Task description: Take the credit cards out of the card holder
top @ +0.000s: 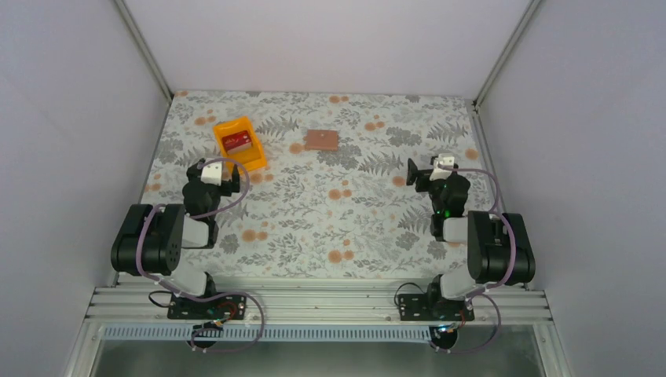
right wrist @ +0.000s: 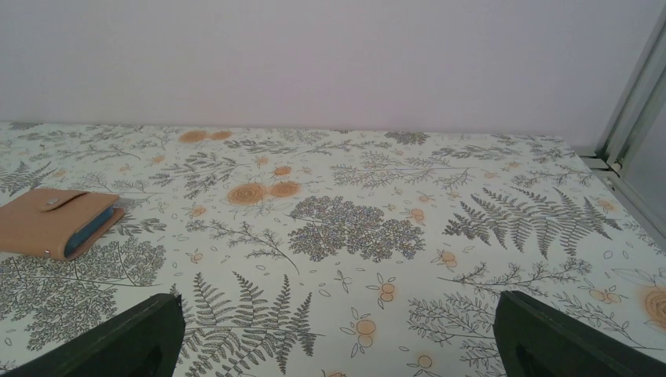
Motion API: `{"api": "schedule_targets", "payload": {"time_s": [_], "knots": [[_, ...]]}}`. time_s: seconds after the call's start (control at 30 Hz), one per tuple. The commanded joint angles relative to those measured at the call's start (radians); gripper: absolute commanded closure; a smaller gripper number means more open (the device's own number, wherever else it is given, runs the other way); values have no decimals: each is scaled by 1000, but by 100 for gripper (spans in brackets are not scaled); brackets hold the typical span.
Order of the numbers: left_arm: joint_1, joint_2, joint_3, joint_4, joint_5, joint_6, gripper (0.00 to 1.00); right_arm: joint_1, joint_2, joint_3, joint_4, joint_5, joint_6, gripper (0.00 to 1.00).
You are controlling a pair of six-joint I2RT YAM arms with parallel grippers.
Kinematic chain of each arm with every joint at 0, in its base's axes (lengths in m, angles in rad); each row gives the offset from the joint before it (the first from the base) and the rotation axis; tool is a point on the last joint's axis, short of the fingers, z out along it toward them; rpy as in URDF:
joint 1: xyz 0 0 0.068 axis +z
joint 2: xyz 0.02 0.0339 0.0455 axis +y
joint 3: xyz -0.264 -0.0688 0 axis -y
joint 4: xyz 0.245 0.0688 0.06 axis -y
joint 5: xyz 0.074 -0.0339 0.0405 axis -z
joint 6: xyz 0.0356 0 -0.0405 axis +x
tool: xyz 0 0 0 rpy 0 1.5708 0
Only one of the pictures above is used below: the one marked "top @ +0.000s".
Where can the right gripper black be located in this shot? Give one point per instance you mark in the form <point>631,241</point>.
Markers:
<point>421,177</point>

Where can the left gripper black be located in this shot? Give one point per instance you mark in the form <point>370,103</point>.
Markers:
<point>227,184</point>

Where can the tan leather card holder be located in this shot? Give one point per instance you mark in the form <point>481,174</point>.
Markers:
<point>321,140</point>

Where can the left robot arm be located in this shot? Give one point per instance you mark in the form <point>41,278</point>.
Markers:
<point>152,237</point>

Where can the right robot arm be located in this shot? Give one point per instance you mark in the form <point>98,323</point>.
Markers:
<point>499,251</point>

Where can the red VIP card in bin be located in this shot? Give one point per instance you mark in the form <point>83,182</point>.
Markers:
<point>237,142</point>

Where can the yellow plastic bin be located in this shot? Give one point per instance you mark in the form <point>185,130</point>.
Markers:
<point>252,159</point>

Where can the floral table cloth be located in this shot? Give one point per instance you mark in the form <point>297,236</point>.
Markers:
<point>321,214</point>

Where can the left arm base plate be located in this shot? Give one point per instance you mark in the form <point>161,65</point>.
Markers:
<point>205,307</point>

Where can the aluminium rail frame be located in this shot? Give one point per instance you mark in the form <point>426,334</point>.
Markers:
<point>306,310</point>

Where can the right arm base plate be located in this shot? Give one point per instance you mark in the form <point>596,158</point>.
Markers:
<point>434,308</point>

